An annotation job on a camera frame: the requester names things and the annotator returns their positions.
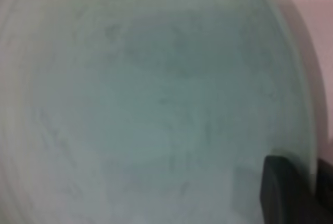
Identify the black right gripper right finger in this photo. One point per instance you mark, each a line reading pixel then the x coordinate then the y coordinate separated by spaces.
pixel 326 195

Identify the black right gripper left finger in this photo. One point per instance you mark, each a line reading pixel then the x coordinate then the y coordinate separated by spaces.
pixel 286 195

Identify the green round plate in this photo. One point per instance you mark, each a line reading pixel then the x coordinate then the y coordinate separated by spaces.
pixel 145 99

